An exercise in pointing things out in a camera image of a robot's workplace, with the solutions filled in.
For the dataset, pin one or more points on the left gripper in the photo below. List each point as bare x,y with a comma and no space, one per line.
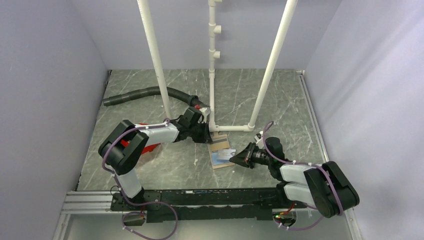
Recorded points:
206,137

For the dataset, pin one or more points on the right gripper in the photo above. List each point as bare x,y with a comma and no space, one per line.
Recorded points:
245,158

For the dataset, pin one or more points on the blue white credit card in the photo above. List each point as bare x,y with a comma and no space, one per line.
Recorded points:
224,155

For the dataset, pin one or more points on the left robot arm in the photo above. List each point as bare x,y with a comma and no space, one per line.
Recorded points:
123,168

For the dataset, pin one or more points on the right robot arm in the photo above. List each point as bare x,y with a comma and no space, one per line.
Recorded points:
323,187

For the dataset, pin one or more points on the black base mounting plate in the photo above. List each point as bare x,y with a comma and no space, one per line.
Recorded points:
206,204

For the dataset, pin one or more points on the red plastic bin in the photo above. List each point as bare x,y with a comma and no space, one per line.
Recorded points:
139,139

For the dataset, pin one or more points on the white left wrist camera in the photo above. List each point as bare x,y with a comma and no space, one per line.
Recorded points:
205,111

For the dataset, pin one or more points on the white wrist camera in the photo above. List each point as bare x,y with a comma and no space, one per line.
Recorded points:
205,111
258,139

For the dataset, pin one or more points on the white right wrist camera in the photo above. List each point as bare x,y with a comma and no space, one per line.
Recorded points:
258,139

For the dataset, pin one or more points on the white PVC pipe frame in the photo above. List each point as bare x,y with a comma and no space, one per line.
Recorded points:
214,29

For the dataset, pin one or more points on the aluminium extrusion rail frame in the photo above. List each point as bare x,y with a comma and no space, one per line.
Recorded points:
90,203

